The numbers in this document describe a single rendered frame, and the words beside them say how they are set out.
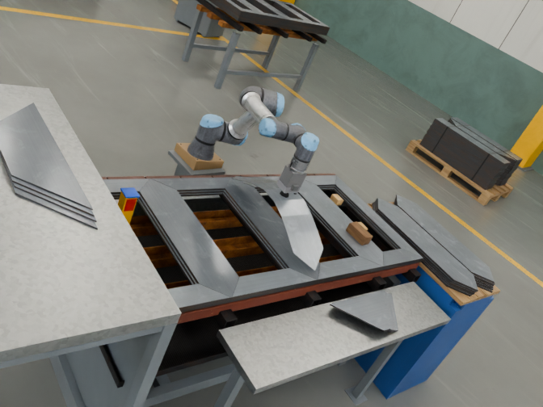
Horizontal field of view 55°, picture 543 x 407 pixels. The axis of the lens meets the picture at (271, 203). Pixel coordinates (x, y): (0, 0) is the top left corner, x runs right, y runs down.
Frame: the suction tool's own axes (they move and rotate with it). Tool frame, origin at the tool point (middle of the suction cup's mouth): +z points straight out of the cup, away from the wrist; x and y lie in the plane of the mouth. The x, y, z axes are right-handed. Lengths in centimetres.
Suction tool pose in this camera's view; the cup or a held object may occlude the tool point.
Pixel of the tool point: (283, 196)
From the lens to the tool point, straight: 231.6
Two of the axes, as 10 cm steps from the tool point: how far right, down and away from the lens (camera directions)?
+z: -3.7, 7.9, 4.9
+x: -5.2, -6.2, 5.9
